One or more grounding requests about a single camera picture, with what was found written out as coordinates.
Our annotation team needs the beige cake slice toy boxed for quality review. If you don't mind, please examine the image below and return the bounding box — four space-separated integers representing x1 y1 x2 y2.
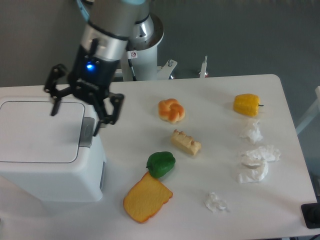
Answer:
170 129 202 156

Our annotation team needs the crumpled white tissue small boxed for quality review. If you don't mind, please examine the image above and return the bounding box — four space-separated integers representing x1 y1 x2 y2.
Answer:
204 192 229 213

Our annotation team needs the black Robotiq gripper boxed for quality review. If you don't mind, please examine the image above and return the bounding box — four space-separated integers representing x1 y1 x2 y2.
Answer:
43 46 125 137

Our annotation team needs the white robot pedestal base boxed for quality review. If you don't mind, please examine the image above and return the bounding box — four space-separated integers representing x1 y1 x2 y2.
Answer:
114 13 178 82

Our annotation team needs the white trash can lid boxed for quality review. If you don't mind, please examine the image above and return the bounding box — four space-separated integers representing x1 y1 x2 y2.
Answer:
0 98 85 164

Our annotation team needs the crumpled white tissue large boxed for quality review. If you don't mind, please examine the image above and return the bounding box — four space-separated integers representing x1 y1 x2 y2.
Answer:
236 145 281 184

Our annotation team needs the white table frame leg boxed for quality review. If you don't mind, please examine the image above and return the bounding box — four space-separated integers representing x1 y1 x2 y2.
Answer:
295 86 320 135

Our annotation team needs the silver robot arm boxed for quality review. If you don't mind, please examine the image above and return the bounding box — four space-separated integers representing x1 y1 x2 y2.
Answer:
43 0 146 136

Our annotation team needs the green toy bell pepper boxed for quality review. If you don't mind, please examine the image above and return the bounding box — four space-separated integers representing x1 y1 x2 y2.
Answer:
146 151 176 179

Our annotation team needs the yellow toy bell pepper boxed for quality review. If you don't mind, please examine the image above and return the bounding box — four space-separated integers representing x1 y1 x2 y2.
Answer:
233 93 264 117

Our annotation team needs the black device at edge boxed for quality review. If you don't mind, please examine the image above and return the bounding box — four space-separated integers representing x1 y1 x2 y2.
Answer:
301 203 320 229

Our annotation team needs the white trash can body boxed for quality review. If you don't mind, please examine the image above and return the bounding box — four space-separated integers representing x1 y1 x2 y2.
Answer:
0 96 106 202

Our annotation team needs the knotted bread roll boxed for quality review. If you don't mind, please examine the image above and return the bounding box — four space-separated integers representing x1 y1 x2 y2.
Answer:
158 98 186 124

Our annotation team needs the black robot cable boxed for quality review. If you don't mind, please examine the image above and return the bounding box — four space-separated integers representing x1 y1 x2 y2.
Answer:
126 42 137 82

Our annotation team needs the orange toast slice toy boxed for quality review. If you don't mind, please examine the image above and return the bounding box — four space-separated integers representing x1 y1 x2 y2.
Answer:
123 172 173 223

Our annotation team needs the crumpled white tissue upper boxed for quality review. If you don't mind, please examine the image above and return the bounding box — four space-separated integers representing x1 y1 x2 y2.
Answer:
239 119 263 145

